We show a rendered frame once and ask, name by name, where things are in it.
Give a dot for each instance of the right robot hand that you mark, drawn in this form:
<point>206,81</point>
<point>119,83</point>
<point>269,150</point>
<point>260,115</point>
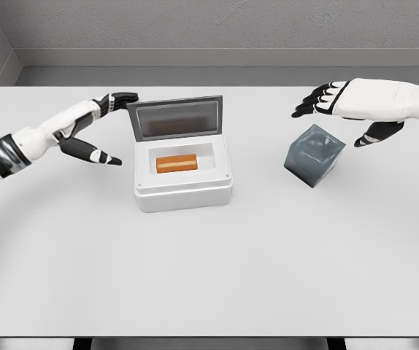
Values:
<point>363,100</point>

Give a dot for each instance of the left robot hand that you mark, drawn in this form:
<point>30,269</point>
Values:
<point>72,120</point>

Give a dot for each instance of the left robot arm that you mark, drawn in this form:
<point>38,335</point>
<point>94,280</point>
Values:
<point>12,151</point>

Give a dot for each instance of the translucent grey cube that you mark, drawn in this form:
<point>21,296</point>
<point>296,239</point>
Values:
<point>313,155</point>

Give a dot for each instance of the grey box lid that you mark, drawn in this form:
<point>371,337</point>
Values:
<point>176,118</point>

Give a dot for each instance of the orange cylinder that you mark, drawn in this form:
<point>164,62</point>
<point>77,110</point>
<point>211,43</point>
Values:
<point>176,163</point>

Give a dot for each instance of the white box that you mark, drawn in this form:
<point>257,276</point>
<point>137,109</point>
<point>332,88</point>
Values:
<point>184,178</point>

